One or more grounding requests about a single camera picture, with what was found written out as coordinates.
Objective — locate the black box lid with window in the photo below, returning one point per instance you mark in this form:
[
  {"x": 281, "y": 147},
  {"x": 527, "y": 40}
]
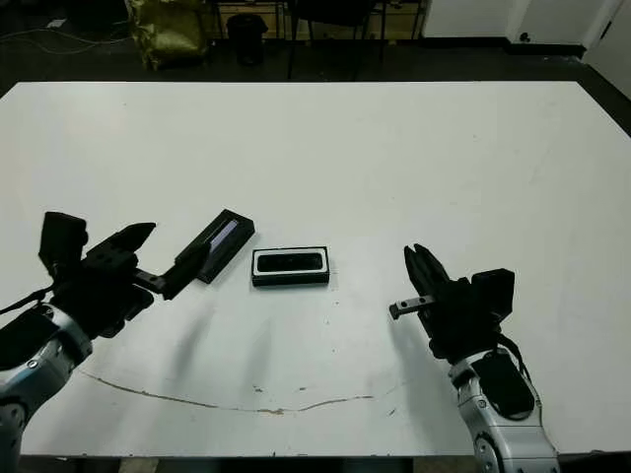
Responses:
[{"x": 241, "y": 234}]

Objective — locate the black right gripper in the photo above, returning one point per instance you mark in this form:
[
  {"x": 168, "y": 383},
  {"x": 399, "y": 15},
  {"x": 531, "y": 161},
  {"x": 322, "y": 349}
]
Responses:
[{"x": 458, "y": 325}]

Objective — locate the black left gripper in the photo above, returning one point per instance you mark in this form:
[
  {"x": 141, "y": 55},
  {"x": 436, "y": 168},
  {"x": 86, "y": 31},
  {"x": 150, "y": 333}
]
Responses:
[{"x": 103, "y": 295}]

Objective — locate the black office chair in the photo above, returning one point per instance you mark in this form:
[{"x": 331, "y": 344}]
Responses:
[{"x": 330, "y": 10}]

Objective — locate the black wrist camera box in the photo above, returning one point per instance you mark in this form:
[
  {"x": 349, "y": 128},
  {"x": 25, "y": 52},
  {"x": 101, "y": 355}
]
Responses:
[
  {"x": 493, "y": 293},
  {"x": 61, "y": 241}
]

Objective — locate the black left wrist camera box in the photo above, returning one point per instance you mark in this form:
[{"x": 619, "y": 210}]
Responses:
[{"x": 61, "y": 241}]

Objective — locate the white paper sheet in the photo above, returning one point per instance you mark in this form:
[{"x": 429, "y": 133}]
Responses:
[{"x": 56, "y": 22}]

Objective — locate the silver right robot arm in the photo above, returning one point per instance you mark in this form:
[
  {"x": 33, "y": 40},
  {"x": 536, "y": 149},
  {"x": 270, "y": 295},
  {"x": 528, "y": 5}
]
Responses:
[{"x": 508, "y": 433}]

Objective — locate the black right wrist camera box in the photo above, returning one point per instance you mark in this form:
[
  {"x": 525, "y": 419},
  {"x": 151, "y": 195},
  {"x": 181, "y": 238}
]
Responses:
[{"x": 493, "y": 293}]

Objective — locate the black trash bin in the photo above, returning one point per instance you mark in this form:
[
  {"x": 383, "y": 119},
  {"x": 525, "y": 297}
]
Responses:
[{"x": 246, "y": 37}]

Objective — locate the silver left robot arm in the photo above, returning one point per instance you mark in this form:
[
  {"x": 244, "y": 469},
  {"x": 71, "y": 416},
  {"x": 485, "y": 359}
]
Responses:
[{"x": 34, "y": 364}]

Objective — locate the crumpled yellow-green bag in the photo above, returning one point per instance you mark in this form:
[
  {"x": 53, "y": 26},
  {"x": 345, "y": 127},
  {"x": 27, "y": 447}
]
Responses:
[{"x": 167, "y": 32}]

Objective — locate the black box base white insert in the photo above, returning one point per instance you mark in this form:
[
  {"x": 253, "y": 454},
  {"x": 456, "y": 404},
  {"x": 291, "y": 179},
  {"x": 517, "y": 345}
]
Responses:
[{"x": 291, "y": 281}]

